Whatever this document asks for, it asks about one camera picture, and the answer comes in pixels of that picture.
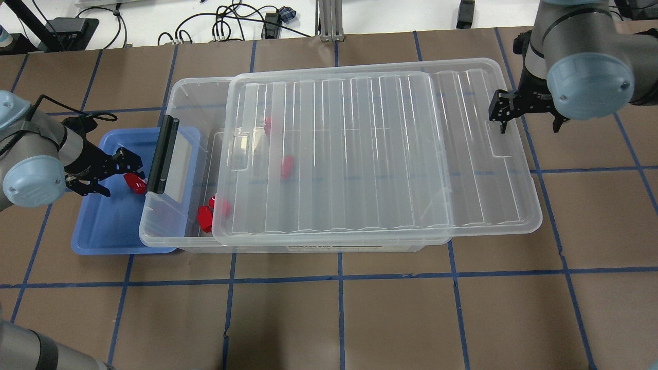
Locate black box latch handle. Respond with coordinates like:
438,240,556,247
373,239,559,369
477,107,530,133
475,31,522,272
147,114,179,194

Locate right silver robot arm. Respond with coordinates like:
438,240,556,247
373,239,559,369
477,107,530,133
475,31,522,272
488,1,657,133

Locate aluminium frame post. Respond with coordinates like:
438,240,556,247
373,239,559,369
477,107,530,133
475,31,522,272
316,0,345,42

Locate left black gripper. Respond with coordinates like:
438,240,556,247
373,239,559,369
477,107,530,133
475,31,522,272
64,140,145,197

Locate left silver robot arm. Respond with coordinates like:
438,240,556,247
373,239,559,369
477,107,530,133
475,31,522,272
1,90,146,209

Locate blue plastic tray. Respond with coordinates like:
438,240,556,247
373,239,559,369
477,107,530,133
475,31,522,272
71,128,206,255

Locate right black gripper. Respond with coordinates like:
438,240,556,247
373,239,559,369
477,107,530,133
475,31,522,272
488,69,569,134

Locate clear plastic storage box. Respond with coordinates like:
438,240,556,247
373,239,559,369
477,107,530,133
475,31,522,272
139,70,456,253

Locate clear plastic box lid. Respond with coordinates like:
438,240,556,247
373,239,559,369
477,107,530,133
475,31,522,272
212,58,543,248

